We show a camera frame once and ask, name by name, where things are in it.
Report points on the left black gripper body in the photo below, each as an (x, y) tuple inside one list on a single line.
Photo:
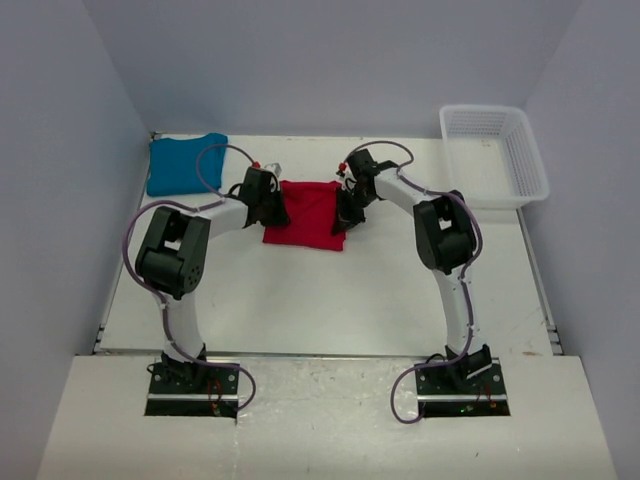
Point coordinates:
[(272, 212)]

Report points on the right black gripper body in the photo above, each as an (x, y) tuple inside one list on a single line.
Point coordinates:
[(352, 205)]

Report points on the red t shirt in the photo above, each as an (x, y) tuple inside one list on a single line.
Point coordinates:
[(311, 207)]

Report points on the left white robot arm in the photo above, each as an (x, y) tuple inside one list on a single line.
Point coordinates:
[(170, 262)]

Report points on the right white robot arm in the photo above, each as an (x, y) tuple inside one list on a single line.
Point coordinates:
[(448, 241)]

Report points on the folded blue t shirt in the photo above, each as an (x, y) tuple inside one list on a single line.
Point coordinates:
[(173, 165)]

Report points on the white plastic basket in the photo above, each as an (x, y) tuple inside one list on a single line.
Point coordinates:
[(492, 156)]

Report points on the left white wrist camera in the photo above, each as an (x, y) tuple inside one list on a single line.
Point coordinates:
[(274, 168)]

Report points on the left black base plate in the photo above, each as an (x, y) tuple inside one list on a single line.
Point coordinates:
[(179, 389)]

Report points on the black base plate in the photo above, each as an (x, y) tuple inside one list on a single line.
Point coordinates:
[(441, 393), (179, 389)]

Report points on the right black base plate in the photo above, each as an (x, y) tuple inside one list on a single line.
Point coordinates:
[(441, 393)]

